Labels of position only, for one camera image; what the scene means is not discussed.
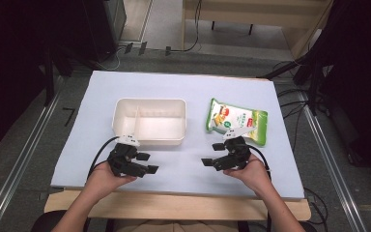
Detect black chair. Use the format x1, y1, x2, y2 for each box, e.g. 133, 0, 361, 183
30, 210, 92, 232

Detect person's left hand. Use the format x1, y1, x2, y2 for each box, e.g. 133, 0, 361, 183
83, 161, 138, 200

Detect person's beige trousers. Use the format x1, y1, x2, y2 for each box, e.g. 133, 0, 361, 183
112, 219, 240, 232

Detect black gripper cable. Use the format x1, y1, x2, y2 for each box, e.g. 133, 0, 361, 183
86, 135, 121, 181
246, 144, 272, 182

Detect green snack bag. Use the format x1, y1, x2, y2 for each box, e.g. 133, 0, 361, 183
205, 97, 269, 148

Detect white plastic container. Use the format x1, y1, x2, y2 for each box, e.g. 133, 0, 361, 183
111, 97, 187, 147

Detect pale blue table mat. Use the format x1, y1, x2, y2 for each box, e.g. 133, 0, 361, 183
50, 70, 305, 200

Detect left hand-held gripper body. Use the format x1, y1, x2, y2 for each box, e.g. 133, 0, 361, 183
106, 134, 142, 179

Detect person's right hand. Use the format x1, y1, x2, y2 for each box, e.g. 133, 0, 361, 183
222, 154, 273, 196

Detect black hanging cable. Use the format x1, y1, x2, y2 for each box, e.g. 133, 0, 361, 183
164, 0, 204, 56

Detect wooden table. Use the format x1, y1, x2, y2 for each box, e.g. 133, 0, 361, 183
43, 74, 312, 222

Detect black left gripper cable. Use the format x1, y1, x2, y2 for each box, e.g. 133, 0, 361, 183
86, 135, 121, 181

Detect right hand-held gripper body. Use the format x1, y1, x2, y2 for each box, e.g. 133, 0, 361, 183
222, 127, 258, 170

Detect metal floor rail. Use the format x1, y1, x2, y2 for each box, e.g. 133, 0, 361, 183
0, 75, 66, 232
298, 91, 365, 232

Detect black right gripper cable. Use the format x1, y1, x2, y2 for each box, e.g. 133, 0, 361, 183
246, 144, 272, 182

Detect dark curtain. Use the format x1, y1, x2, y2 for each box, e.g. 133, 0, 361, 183
315, 0, 371, 180
0, 0, 88, 158

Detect wooden bench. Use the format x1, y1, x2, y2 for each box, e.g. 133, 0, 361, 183
182, 0, 334, 61

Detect black floor cable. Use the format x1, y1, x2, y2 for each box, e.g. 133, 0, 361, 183
271, 60, 331, 147
303, 187, 330, 226

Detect black cabinet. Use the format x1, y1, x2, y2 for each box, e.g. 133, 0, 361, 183
82, 0, 128, 64

